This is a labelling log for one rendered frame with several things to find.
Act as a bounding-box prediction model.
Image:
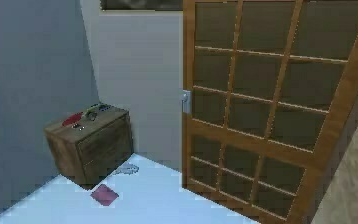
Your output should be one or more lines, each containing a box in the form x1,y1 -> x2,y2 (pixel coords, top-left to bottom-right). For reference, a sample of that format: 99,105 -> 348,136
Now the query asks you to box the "dark grey small object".
84,109 -> 98,122

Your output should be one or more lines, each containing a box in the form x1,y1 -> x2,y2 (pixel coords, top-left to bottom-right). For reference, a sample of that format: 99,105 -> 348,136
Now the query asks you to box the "dark framed wall picture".
100,0 -> 184,12

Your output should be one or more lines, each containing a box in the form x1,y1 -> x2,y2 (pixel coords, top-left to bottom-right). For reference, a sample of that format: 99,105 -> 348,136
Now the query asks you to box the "purple square cloth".
89,183 -> 120,207

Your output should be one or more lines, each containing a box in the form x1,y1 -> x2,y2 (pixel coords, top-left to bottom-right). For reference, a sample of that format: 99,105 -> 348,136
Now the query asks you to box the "dark blue green small object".
88,103 -> 112,112

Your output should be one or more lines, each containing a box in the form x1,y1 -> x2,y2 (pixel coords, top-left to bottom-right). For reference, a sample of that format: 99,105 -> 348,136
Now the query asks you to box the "brown wooden drawer chest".
43,103 -> 135,190

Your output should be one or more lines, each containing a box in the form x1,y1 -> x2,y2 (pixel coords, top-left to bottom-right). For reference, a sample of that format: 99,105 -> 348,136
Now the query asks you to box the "silver door handle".
181,89 -> 192,115

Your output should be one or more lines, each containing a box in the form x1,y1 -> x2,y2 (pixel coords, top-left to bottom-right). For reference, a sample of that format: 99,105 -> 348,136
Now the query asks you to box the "grey crumpled cloth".
112,163 -> 140,176

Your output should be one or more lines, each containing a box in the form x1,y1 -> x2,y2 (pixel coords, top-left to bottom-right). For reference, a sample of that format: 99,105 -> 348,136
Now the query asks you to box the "red flat object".
61,112 -> 84,127

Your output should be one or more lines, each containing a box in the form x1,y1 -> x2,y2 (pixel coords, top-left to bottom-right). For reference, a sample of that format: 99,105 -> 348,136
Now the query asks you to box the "brown wooden lattice door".
181,0 -> 358,224

